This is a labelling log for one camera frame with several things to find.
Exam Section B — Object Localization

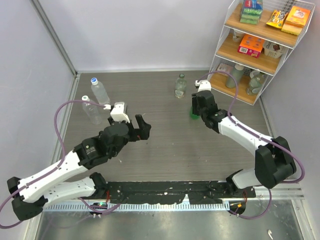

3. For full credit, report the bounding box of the green plastic bottle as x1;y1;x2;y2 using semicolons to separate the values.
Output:
189;106;200;120

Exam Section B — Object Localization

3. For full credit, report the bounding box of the clear plastic bottle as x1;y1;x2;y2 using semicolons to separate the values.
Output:
82;100;102;125

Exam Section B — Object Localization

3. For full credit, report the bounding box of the white bottle cap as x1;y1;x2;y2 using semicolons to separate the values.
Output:
81;95;90;102

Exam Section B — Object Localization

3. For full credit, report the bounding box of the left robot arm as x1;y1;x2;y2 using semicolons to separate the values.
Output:
7;114;152;221

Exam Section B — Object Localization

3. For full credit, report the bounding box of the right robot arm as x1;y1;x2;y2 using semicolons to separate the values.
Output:
191;90;297;198

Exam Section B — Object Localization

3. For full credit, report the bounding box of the clear glass bottle green cap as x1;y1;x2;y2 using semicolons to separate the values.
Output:
174;73;187;99

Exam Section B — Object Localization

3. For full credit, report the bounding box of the clear bottle blue cap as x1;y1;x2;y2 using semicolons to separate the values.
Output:
90;77;111;105

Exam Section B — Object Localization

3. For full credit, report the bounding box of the grey green bottle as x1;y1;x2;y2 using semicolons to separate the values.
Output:
225;63;245;89

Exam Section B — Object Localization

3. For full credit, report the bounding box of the clear bottle on shelf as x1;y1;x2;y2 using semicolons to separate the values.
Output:
246;70;265;96

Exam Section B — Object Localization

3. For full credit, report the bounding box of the pink white packet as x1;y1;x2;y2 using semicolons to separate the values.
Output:
216;62;234;77

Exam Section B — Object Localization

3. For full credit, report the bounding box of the orange pink box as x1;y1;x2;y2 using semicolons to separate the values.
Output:
237;34;265;58

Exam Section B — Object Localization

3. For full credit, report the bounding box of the white cup on shelf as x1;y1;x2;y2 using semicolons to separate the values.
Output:
232;29;245;43

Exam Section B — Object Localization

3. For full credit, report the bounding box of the green sponge pack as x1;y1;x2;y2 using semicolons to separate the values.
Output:
239;0;263;25

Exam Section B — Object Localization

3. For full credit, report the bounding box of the yellow snack bag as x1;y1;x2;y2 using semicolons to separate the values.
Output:
266;10;289;29

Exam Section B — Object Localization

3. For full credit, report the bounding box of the orange yellow box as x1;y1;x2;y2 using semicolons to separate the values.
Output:
281;6;311;36

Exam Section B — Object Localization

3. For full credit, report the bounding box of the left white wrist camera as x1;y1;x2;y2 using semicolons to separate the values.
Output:
110;102;130;123

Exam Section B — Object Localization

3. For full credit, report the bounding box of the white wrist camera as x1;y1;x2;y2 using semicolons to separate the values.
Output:
194;80;212;93
110;102;130;123

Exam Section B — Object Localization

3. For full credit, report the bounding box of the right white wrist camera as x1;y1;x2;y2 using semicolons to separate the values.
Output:
194;80;212;93

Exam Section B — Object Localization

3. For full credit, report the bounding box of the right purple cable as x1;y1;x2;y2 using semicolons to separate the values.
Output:
196;70;306;221

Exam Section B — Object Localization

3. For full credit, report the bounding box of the purple cable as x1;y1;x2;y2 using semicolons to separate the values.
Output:
0;100;121;230
196;70;306;221

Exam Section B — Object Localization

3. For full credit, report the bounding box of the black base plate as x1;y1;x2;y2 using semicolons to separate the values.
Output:
77;180;256;205

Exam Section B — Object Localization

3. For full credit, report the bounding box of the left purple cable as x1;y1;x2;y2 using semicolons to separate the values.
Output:
0;100;121;230

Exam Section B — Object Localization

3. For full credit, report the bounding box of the white cable duct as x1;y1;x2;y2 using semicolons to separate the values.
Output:
44;200;230;212

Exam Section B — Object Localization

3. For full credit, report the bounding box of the white wire shelf rack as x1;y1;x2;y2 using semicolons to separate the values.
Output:
207;0;316;105

